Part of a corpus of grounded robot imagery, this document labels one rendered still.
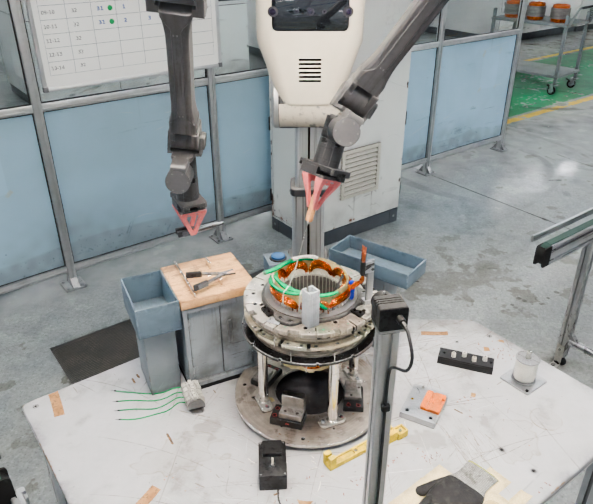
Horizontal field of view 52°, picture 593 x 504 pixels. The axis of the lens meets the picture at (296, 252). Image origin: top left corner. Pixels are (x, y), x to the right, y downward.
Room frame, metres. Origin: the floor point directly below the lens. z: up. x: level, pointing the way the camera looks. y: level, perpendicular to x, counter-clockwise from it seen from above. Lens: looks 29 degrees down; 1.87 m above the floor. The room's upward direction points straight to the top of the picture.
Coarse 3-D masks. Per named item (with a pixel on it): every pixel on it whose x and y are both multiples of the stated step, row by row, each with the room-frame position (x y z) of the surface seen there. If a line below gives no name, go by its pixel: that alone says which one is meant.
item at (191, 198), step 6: (192, 186) 1.35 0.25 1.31; (198, 186) 1.37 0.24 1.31; (186, 192) 1.34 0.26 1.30; (192, 192) 1.35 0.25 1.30; (198, 192) 1.36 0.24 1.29; (174, 198) 1.36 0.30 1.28; (180, 198) 1.34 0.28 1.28; (186, 198) 1.34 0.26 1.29; (192, 198) 1.35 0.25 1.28; (198, 198) 1.36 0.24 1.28; (180, 204) 1.33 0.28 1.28; (186, 204) 1.33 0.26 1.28; (192, 204) 1.33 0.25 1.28; (198, 204) 1.33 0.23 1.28; (204, 204) 1.34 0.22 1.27; (186, 210) 1.31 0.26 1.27
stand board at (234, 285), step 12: (180, 264) 1.40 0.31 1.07; (192, 264) 1.40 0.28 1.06; (204, 264) 1.40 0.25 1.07; (216, 264) 1.40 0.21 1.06; (228, 264) 1.40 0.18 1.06; (240, 264) 1.40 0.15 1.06; (168, 276) 1.34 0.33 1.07; (180, 276) 1.34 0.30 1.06; (204, 276) 1.34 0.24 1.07; (228, 276) 1.34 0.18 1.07; (240, 276) 1.34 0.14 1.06; (180, 288) 1.28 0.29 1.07; (204, 288) 1.28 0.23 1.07; (216, 288) 1.28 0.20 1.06; (228, 288) 1.28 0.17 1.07; (240, 288) 1.28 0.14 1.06; (180, 300) 1.23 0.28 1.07; (192, 300) 1.23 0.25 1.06; (204, 300) 1.24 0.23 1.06; (216, 300) 1.26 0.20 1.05
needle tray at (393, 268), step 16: (352, 240) 1.57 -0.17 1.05; (336, 256) 1.48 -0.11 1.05; (352, 256) 1.45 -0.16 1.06; (368, 256) 1.52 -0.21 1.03; (384, 256) 1.50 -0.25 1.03; (400, 256) 1.47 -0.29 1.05; (416, 256) 1.44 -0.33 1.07; (384, 272) 1.38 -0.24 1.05; (400, 272) 1.36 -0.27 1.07; (416, 272) 1.38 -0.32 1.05; (384, 288) 1.40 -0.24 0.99
